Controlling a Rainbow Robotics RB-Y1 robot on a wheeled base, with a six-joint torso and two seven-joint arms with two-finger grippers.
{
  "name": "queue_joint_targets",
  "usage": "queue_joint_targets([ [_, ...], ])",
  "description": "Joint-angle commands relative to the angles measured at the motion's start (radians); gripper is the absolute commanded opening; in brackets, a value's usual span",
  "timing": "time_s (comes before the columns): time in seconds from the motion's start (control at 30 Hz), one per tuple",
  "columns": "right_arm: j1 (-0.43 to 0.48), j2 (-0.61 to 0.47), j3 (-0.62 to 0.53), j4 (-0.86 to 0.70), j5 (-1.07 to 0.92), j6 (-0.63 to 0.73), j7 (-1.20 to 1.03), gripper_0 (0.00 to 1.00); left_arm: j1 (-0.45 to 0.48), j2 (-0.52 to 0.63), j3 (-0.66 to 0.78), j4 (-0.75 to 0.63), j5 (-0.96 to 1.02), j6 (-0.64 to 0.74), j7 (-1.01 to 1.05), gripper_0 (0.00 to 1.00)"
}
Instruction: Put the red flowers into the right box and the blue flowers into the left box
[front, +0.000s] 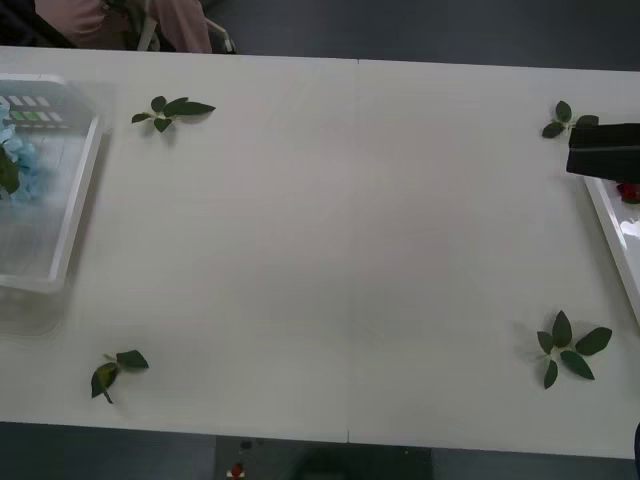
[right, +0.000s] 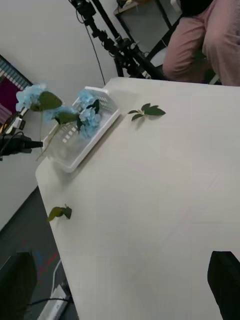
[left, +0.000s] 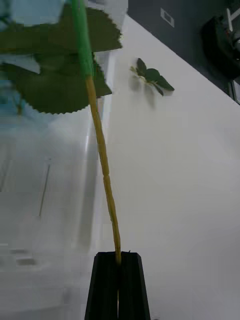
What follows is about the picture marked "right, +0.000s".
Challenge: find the pale blue artificial flower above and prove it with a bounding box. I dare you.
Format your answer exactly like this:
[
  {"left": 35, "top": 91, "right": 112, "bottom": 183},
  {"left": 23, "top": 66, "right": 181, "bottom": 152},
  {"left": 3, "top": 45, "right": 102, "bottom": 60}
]
[
  {"left": 35, "top": 106, "right": 83, "bottom": 162},
  {"left": 15, "top": 83, "right": 63, "bottom": 150},
  {"left": 76, "top": 107, "right": 102, "bottom": 140},
  {"left": 76, "top": 89, "right": 101, "bottom": 113}
]

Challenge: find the shallow white box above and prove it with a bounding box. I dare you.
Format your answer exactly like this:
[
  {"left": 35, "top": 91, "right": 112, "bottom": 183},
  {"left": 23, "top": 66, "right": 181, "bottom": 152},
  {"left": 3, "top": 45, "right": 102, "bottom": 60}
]
[{"left": 42, "top": 86, "right": 121, "bottom": 174}]

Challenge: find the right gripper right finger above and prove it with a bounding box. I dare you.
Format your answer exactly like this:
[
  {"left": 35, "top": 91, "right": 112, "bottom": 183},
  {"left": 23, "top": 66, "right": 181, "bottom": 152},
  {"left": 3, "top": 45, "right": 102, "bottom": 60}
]
[{"left": 207, "top": 250, "right": 240, "bottom": 320}]

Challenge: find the desk with black frame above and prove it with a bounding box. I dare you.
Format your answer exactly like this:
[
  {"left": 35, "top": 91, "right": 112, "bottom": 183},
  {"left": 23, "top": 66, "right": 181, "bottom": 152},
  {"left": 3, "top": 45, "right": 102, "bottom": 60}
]
[{"left": 113, "top": 0, "right": 183, "bottom": 60}]

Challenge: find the black tripod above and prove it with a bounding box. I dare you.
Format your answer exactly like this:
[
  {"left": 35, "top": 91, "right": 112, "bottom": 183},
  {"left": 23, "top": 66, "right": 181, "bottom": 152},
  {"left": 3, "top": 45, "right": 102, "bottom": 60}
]
[{"left": 68, "top": 0, "right": 167, "bottom": 81}]

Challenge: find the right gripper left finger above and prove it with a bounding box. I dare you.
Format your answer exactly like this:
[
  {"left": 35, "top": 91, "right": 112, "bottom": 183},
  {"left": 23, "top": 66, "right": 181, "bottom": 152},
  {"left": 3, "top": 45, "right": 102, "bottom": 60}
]
[{"left": 0, "top": 251, "right": 38, "bottom": 320}]

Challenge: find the green leaf twig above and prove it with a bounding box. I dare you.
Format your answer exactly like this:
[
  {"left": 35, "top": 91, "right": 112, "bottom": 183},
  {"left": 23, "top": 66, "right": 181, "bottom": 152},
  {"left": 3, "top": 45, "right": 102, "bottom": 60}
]
[{"left": 127, "top": 102, "right": 167, "bottom": 122}]

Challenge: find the loose green leaf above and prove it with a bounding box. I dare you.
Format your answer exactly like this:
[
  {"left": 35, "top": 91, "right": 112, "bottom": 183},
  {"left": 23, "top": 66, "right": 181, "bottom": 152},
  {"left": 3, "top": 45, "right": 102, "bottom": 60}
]
[{"left": 46, "top": 203, "right": 73, "bottom": 223}]

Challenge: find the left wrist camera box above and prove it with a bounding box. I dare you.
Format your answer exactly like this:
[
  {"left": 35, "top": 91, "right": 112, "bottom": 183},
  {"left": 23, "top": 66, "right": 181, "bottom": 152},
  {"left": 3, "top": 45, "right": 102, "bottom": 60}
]
[{"left": 11, "top": 116, "right": 27, "bottom": 131}]

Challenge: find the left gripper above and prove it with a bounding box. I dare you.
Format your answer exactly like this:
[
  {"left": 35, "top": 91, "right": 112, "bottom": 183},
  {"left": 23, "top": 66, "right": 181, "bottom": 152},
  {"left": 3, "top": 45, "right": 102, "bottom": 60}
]
[{"left": 0, "top": 134, "right": 44, "bottom": 157}]

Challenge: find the person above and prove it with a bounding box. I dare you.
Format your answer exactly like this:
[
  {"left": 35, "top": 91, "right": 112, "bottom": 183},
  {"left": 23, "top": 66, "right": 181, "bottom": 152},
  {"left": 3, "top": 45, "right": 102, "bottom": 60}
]
[{"left": 161, "top": 0, "right": 240, "bottom": 87}]

